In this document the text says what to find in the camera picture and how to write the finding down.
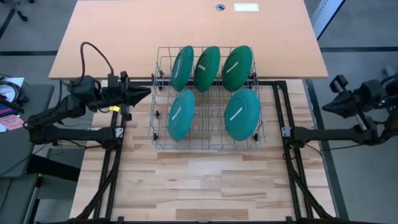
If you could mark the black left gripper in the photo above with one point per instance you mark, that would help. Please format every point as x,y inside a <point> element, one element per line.
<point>124,93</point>

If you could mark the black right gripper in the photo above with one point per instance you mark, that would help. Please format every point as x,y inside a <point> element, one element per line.
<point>360,99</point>

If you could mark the green round plate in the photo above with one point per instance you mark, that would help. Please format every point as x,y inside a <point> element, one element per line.
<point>182,68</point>
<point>182,115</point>
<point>242,115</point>
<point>237,68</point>
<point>206,70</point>

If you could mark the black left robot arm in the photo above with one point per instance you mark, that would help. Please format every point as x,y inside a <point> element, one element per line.
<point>68,109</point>

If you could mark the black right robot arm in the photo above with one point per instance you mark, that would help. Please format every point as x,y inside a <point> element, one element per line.
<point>326,135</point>

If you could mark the grey floor bar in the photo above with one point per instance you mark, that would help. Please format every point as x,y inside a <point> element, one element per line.
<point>388,70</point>

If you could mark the white perforated panel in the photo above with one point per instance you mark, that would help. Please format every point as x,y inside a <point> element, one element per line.
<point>323,15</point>

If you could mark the black flat panel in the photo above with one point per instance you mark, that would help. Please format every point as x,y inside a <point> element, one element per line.
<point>53,168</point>

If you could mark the white paper sheet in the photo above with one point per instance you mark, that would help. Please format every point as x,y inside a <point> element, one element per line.
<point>14,81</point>

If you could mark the pink paper note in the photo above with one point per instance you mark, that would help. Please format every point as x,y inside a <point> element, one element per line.
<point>14,122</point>

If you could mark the grey side table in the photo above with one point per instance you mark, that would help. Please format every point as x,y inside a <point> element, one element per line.
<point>18,155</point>

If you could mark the blue flat object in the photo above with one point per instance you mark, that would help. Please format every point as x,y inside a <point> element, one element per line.
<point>4,110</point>

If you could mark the white rectangular desk inlay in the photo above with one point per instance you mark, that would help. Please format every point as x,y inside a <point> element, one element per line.
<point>246,7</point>

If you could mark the black office chair base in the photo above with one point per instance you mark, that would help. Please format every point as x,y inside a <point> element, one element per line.
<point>22,16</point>

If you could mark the grey metal table leg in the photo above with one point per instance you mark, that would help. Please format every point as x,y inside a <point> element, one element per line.
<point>32,199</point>

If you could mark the black aluminium table frame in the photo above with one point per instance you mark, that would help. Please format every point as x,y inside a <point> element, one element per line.
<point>281,84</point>

